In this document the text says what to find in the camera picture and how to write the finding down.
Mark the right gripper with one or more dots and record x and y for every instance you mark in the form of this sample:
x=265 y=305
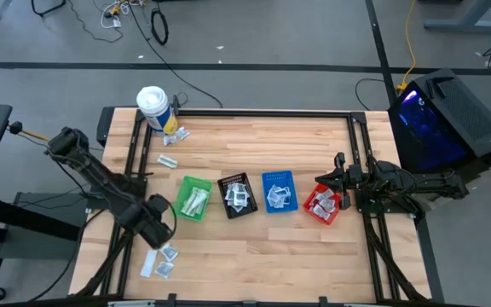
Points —
x=351 y=179

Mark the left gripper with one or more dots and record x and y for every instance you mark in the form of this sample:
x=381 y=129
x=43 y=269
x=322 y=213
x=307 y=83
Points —
x=158 y=232

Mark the green striped long packet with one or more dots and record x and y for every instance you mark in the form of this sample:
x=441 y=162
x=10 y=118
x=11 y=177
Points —
x=187 y=205

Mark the long white packet dark end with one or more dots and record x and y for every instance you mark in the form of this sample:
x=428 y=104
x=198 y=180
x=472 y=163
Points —
x=198 y=198

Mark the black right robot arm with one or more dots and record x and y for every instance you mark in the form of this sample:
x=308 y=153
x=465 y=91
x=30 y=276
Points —
x=420 y=185

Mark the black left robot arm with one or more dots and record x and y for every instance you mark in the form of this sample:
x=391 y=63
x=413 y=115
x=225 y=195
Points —
x=96 y=175

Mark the red plastic basket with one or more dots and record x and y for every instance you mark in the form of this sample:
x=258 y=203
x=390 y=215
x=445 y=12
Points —
x=333 y=216

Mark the blue plastic basket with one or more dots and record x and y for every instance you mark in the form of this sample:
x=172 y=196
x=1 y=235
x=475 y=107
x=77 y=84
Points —
x=292 y=179

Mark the green plastic basket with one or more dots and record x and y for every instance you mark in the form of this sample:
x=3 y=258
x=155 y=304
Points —
x=186 y=183

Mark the black plastic basket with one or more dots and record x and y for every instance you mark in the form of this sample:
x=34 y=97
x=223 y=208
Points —
x=252 y=211

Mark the black control box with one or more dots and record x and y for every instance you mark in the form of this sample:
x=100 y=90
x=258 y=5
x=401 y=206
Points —
x=105 y=125

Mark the white wipes canister blue label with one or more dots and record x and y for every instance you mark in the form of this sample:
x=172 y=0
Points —
x=156 y=108

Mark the black computer tower blue light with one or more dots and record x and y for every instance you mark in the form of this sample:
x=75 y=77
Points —
x=463 y=123

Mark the grey desk leg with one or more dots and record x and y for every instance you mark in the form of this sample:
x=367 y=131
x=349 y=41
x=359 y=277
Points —
x=467 y=23

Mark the black stand base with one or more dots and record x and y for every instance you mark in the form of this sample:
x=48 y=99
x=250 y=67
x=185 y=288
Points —
x=47 y=8

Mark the black aluminium table frame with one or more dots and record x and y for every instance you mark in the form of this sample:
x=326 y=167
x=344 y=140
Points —
x=250 y=113

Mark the black table-level depth camera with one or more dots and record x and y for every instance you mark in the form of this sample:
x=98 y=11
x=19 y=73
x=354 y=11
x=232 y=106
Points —
x=250 y=304

